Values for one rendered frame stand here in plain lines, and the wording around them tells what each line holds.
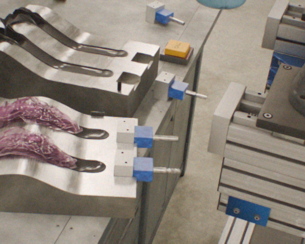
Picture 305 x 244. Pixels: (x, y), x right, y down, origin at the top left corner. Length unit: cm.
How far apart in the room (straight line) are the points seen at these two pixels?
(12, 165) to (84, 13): 89
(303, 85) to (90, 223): 46
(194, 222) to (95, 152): 115
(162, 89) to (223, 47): 212
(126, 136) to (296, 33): 55
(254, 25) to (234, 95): 275
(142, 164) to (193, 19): 87
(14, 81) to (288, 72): 64
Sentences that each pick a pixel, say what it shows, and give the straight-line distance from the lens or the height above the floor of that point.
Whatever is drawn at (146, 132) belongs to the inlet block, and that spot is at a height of 87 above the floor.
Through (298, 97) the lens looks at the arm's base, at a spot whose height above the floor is 106.
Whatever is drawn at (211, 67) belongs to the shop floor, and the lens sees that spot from 330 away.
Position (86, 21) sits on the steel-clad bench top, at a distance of 183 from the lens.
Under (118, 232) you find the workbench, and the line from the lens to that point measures 153.
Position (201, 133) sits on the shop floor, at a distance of 274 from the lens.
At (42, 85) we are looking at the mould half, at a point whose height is 86.
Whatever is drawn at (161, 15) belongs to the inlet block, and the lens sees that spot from 181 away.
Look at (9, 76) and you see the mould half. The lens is 141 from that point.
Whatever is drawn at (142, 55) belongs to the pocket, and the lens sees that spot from 148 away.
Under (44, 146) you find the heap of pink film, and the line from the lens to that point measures 112.
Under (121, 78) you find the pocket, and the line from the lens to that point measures 138.
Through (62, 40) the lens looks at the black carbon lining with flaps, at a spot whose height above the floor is 89.
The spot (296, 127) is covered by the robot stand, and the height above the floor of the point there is 104.
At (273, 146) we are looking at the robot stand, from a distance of 108.
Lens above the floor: 158
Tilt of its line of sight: 35 degrees down
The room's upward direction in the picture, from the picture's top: 5 degrees clockwise
